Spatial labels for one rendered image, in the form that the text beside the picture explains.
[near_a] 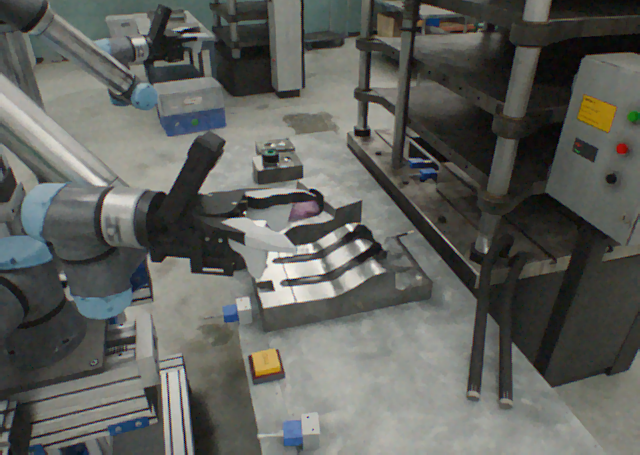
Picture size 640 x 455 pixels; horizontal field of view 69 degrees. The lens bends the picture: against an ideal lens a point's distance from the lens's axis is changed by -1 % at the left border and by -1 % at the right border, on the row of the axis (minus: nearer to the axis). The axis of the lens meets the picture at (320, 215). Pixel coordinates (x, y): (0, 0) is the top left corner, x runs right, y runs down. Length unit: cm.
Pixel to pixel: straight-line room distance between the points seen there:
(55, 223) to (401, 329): 96
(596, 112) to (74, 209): 119
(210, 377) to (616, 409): 177
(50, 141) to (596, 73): 120
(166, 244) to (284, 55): 512
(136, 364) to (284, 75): 489
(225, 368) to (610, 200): 171
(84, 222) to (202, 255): 15
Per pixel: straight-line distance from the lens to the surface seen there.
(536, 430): 123
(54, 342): 104
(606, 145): 137
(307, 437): 107
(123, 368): 109
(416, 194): 202
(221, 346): 243
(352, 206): 168
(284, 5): 557
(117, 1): 835
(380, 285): 134
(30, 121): 79
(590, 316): 216
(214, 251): 57
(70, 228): 63
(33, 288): 96
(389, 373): 124
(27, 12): 132
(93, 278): 68
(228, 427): 214
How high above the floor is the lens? 174
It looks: 31 degrees down
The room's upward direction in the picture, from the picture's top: straight up
